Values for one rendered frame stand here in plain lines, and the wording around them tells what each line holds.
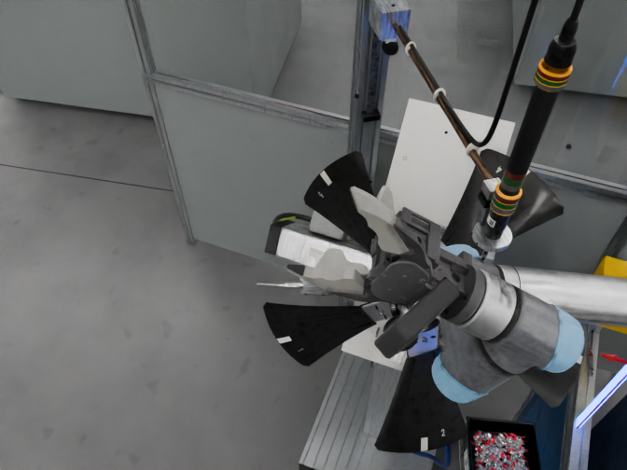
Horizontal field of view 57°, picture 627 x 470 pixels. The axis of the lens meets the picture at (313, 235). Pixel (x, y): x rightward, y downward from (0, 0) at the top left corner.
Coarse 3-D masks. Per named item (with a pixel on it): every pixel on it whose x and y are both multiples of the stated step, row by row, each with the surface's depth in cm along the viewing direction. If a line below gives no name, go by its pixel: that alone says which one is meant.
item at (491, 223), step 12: (564, 24) 73; (576, 24) 73; (564, 36) 74; (552, 48) 75; (564, 48) 74; (576, 48) 75; (552, 60) 76; (564, 60) 75; (492, 216) 101; (504, 216) 99; (492, 228) 102; (504, 228) 102
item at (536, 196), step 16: (496, 160) 123; (480, 176) 125; (496, 176) 122; (528, 176) 118; (464, 192) 128; (528, 192) 117; (544, 192) 115; (464, 208) 126; (480, 208) 123; (528, 208) 116; (544, 208) 114; (560, 208) 113; (464, 224) 124; (512, 224) 117; (528, 224) 115; (448, 240) 126; (464, 240) 123
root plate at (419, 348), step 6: (432, 330) 131; (420, 336) 129; (426, 336) 130; (420, 342) 129; (426, 342) 130; (432, 342) 131; (414, 348) 128; (420, 348) 129; (426, 348) 130; (432, 348) 131; (414, 354) 128
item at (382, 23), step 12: (372, 0) 136; (384, 0) 135; (396, 0) 135; (372, 12) 138; (384, 12) 132; (396, 12) 132; (408, 12) 133; (372, 24) 139; (384, 24) 134; (408, 24) 135; (384, 36) 136; (396, 36) 137
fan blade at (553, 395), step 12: (588, 324) 124; (528, 372) 120; (540, 372) 120; (564, 372) 120; (576, 372) 120; (528, 384) 119; (540, 384) 119; (552, 384) 119; (564, 384) 119; (540, 396) 119; (552, 396) 119; (564, 396) 119
